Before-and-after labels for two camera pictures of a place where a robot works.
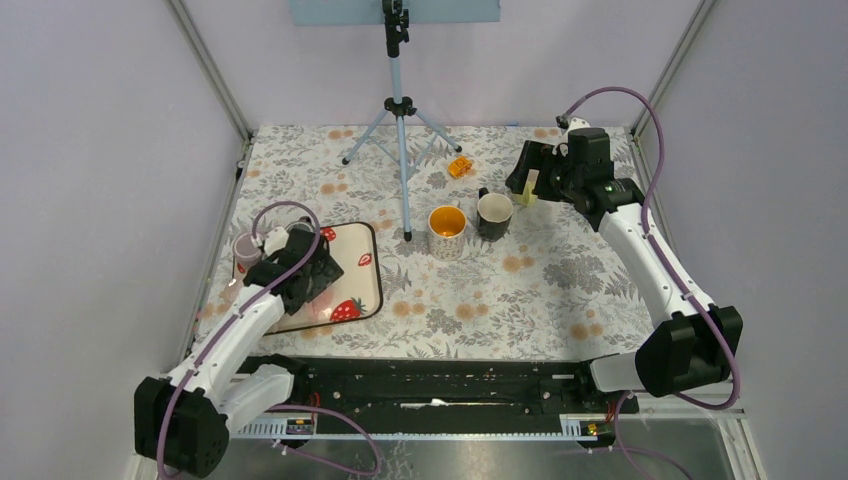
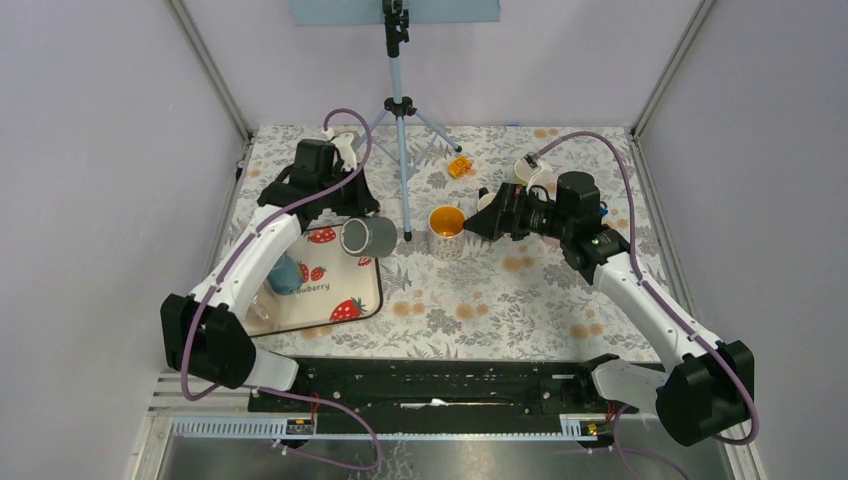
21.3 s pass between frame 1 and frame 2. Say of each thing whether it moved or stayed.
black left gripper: moved
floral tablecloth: stayed
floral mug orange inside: stayed
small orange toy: stayed
